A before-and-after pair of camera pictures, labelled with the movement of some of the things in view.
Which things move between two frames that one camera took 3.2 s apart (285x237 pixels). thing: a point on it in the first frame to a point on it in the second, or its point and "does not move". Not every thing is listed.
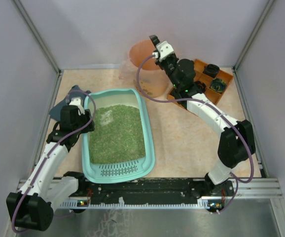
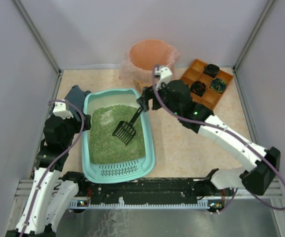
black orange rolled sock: x=200 y=86 does not move
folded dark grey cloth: x=75 y=91 does not move
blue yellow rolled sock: x=218 y=85 does not move
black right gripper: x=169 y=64 to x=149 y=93
